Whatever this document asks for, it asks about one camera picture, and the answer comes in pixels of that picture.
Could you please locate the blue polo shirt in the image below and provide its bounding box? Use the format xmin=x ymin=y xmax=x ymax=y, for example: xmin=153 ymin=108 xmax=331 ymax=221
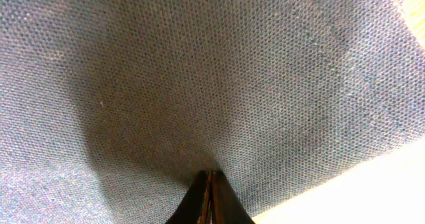
xmin=1 ymin=0 xmax=424 ymax=223

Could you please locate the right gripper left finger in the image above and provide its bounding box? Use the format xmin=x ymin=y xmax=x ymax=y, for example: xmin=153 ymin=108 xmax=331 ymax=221
xmin=166 ymin=171 xmax=212 ymax=224

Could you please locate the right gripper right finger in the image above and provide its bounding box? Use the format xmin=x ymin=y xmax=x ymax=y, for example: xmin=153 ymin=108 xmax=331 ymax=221
xmin=211 ymin=171 xmax=254 ymax=224

